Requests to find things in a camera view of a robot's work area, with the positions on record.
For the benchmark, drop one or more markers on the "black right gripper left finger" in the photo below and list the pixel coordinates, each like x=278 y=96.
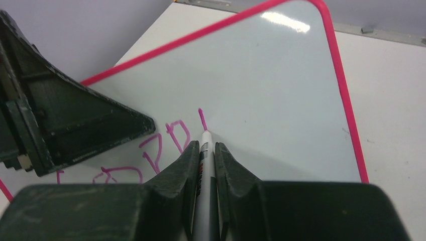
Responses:
x=160 y=209

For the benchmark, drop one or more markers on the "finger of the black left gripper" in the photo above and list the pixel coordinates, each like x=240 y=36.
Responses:
x=48 y=120

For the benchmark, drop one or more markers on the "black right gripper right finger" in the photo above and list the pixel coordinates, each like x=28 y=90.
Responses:
x=253 y=209

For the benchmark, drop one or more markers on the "pink framed whiteboard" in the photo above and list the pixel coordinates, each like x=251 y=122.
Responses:
x=268 y=82

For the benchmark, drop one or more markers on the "white marker pen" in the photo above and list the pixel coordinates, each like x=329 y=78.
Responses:
x=206 y=225

